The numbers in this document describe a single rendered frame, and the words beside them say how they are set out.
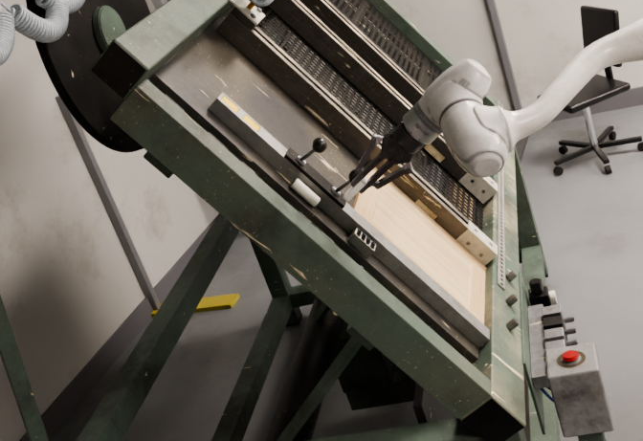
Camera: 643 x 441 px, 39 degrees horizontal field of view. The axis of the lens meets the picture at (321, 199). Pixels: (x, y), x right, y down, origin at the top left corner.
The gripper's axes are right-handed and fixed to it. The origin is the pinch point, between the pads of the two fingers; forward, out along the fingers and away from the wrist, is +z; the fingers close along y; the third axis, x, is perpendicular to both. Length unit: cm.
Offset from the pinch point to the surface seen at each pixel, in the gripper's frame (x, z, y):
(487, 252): 53, 10, 53
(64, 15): 49, 42, -87
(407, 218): 40.3, 14.0, 25.0
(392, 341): -14.3, 16.9, 30.0
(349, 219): 10.7, 12.3, 6.9
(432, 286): 11.7, 11.6, 35.3
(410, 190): 53, 12, 23
